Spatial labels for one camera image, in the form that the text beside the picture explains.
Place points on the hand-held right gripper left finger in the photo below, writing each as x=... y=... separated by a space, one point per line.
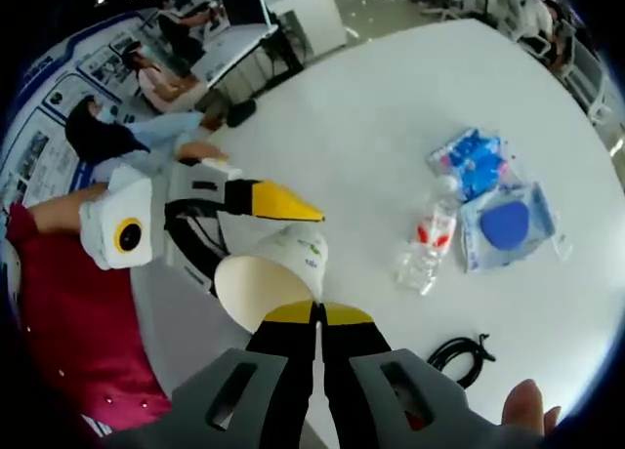
x=273 y=371

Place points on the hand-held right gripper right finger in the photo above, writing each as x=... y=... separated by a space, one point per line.
x=356 y=371

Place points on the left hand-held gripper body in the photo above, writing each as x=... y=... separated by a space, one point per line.
x=122 y=200

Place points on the white paper cup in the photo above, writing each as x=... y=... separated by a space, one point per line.
x=263 y=278

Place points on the clear plastic water bottle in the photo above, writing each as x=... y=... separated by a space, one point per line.
x=429 y=234

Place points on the clear bag with blue pad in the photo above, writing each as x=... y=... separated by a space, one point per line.
x=505 y=224

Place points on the blue tissue packet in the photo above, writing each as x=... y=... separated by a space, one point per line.
x=476 y=161

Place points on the person's right hand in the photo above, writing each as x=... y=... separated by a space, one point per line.
x=525 y=405

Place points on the person's red shirt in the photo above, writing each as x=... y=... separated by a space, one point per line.
x=73 y=322

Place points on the white cabinet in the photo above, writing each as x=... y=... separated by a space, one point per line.
x=307 y=17

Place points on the open laptop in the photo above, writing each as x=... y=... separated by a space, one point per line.
x=241 y=2

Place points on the grey office chair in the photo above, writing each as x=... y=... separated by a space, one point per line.
x=534 y=45
x=588 y=83

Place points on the blue white wall display board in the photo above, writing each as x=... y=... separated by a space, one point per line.
x=58 y=97

